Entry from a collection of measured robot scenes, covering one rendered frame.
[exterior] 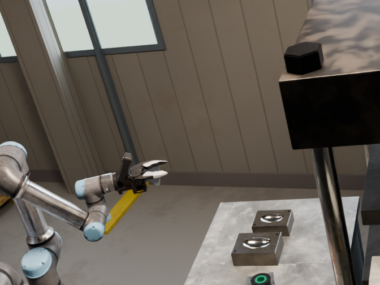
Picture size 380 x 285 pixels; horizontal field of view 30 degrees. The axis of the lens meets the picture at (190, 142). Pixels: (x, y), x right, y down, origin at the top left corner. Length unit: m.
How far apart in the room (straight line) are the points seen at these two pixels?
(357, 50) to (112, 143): 3.98
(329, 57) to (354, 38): 0.13
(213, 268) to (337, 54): 1.58
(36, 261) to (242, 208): 1.19
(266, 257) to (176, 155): 2.43
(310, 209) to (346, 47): 1.65
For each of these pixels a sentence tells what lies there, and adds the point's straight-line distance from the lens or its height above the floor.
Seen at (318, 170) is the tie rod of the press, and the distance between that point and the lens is 1.93.
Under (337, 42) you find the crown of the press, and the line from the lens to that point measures 1.94.
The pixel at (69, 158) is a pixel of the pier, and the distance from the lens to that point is 5.73.
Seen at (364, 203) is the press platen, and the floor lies 1.54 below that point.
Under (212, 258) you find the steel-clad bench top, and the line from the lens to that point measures 3.27.
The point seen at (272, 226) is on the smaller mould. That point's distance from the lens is 3.27.
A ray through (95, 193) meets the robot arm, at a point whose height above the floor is 1.42.
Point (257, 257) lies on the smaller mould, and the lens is 3.13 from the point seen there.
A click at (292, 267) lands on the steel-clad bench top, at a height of 0.80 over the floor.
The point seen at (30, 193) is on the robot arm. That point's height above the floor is 1.55.
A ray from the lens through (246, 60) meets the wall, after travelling 4.78.
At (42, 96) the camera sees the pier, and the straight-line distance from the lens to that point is 5.55.
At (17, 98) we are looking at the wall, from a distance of 6.00.
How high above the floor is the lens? 2.69
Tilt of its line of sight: 26 degrees down
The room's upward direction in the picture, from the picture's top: 16 degrees counter-clockwise
